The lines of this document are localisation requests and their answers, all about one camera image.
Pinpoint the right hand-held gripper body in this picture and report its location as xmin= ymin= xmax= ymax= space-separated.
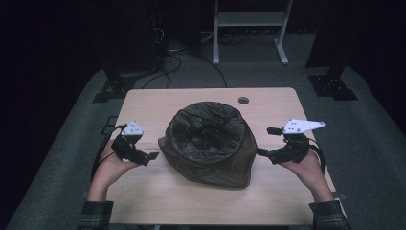
xmin=267 ymin=119 xmax=326 ymax=166

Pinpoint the white metal stand frame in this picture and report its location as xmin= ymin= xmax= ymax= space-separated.
xmin=212 ymin=0 xmax=294 ymax=66

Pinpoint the right hand-held gripper cable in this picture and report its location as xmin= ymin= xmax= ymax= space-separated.
xmin=306 ymin=137 xmax=327 ymax=175

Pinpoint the looped black floor cable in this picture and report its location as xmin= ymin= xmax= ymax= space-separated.
xmin=142 ymin=54 xmax=183 ymax=90

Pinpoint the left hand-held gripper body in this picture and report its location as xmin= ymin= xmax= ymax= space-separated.
xmin=110 ymin=120 xmax=151 ymax=167

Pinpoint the black plastic garbage bag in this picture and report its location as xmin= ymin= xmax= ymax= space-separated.
xmin=157 ymin=101 xmax=259 ymax=190

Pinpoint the person's left hand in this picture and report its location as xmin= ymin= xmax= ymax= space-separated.
xmin=90 ymin=139 xmax=142 ymax=193

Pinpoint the person's right hand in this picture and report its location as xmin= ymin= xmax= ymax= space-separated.
xmin=281 ymin=149 xmax=330 ymax=195

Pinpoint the hand-held gripper cable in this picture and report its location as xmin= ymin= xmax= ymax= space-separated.
xmin=306 ymin=137 xmax=327 ymax=175
xmin=90 ymin=124 xmax=128 ymax=183

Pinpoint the black stand base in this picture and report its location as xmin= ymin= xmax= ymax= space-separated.
xmin=307 ymin=63 xmax=358 ymax=102
xmin=92 ymin=65 xmax=138 ymax=104

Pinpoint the long black floor cable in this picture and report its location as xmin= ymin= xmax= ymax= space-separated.
xmin=173 ymin=51 xmax=229 ymax=89

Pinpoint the left hand-held gripper cable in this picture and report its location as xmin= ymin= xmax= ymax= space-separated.
xmin=90 ymin=124 xmax=128 ymax=183

